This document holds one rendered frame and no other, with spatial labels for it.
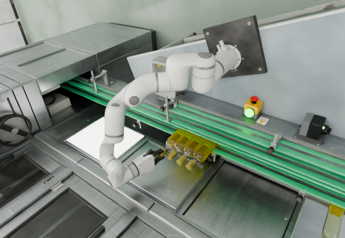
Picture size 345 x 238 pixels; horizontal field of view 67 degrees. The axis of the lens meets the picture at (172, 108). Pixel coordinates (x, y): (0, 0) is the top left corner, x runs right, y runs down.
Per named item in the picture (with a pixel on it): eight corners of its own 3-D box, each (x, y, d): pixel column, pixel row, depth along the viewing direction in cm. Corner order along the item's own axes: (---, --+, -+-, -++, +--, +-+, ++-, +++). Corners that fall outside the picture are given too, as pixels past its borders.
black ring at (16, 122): (33, 133, 178) (1, 151, 164) (21, 106, 166) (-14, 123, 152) (37, 135, 175) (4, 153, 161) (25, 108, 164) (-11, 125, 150)
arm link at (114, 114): (141, 137, 112) (141, 123, 126) (145, 89, 106) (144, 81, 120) (102, 135, 110) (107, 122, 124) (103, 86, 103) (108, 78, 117)
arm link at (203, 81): (204, 77, 125) (186, 92, 114) (206, 51, 117) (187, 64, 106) (223, 83, 120) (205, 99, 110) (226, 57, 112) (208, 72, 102)
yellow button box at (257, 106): (248, 108, 140) (243, 115, 135) (250, 96, 136) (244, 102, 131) (261, 112, 136) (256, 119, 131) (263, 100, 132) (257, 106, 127)
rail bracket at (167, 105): (173, 114, 158) (160, 124, 150) (171, 90, 149) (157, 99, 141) (177, 116, 157) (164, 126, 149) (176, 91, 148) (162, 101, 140)
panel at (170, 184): (103, 118, 193) (63, 143, 170) (103, 115, 191) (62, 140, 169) (211, 169, 146) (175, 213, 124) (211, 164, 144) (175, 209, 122)
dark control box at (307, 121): (303, 125, 125) (298, 134, 120) (307, 111, 121) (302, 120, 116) (322, 131, 121) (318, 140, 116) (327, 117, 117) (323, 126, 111)
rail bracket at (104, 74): (112, 82, 199) (88, 95, 184) (108, 61, 190) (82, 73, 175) (116, 83, 196) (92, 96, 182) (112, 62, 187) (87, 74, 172)
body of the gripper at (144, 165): (138, 181, 128) (156, 170, 134) (135, 166, 123) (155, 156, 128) (130, 173, 133) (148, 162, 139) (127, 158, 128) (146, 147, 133)
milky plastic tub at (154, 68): (161, 87, 173) (153, 93, 167) (158, 55, 161) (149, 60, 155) (183, 94, 164) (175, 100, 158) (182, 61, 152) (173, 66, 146)
